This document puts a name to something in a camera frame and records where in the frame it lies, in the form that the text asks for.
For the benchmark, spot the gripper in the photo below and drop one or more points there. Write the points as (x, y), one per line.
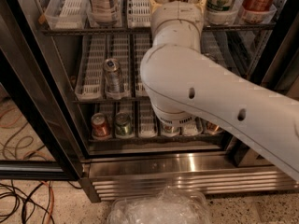
(177, 13)

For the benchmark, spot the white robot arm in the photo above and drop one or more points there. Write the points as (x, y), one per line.
(182, 83)

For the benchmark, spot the top shelf middle tray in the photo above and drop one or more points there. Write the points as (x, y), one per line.
(138, 13)

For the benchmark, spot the shelf tray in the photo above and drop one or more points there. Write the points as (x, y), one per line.
(147, 125)
(138, 13)
(226, 49)
(66, 14)
(90, 80)
(141, 46)

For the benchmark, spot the middle shelf centre tray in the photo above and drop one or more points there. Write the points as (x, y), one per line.
(141, 46)

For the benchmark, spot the middle shelf right tray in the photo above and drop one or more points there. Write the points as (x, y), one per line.
(226, 49)

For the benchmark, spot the stainless steel fridge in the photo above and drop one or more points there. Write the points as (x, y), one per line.
(113, 171)

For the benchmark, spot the top shelf left tray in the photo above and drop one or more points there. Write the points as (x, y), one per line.
(66, 14)

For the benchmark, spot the silver can middle shelf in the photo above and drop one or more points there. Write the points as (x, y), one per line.
(113, 75)

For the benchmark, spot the middle shelf left tray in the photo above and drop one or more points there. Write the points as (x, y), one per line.
(90, 80)

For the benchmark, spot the bottom shelf centre tray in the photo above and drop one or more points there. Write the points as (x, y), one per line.
(147, 125)

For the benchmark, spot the orange can bottom shelf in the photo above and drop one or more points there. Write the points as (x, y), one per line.
(213, 128)

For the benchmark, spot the red can bottom shelf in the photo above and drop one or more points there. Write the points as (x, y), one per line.
(100, 125)

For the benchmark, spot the open fridge glass door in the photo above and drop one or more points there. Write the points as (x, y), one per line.
(36, 71)

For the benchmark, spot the clear plastic bag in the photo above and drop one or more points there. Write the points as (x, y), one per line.
(169, 206)

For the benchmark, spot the top wire shelf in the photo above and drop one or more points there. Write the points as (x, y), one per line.
(147, 30)

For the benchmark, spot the wire shelf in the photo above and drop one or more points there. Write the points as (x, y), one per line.
(160, 139)
(147, 30)
(110, 100)

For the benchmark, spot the middle wire shelf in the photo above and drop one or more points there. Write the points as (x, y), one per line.
(110, 100)

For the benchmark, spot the bottom wire shelf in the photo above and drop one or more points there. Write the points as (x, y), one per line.
(160, 139)

